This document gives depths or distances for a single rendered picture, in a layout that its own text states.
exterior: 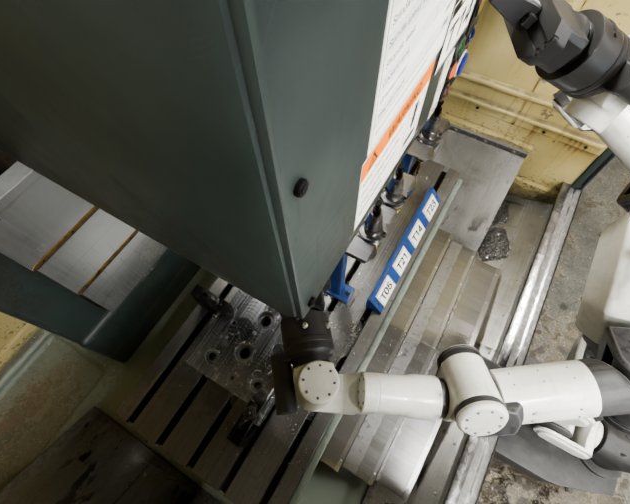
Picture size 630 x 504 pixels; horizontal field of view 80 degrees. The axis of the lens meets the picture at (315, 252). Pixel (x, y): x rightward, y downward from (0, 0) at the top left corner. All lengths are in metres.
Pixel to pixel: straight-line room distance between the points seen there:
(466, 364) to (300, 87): 0.59
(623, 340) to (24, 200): 1.09
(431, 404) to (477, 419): 0.07
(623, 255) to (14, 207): 1.15
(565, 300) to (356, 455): 1.58
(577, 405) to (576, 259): 1.91
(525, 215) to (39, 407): 1.94
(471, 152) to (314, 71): 1.46
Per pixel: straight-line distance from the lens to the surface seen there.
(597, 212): 2.86
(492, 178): 1.60
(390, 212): 0.91
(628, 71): 0.66
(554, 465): 2.03
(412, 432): 1.28
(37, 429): 1.69
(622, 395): 0.78
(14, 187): 0.90
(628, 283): 0.88
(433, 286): 1.38
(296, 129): 0.18
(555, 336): 2.35
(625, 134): 1.00
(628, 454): 1.96
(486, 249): 1.60
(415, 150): 1.03
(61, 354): 1.71
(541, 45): 0.56
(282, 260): 0.26
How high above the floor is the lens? 1.97
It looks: 63 degrees down
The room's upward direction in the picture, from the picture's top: 3 degrees counter-clockwise
